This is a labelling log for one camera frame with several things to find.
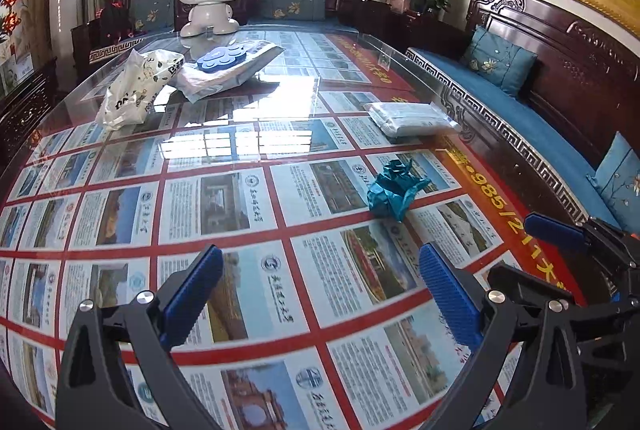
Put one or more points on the white printed plastic bag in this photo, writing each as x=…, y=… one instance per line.
x=132, y=90

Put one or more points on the teal wrapper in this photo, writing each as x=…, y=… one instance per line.
x=392, y=190

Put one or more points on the flat white packet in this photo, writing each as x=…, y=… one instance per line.
x=410, y=117

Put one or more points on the long carved wooden sofa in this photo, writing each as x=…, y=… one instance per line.
x=575, y=60

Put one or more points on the blue embroidered sofa pillow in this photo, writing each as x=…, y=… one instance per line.
x=620, y=180
x=495, y=62

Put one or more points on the dark red bag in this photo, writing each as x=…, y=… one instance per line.
x=112, y=17

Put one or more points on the dark wooden television cabinet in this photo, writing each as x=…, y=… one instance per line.
x=25, y=105

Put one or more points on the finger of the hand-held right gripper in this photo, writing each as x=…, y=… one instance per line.
x=525, y=282
x=555, y=230

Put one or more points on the dark wooden side table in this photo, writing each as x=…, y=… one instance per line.
x=415, y=25

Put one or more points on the white wipes packet blue lid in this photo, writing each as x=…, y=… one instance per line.
x=230, y=67

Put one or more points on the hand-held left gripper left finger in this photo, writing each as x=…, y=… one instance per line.
x=192, y=290

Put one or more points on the teal embroidered armchair pillow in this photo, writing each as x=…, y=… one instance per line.
x=292, y=2
x=150, y=15

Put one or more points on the red printed table poster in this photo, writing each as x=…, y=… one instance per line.
x=300, y=190

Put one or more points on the blue sofa seat cushion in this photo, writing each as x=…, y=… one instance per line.
x=500, y=97

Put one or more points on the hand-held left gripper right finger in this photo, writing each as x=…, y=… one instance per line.
x=450, y=295

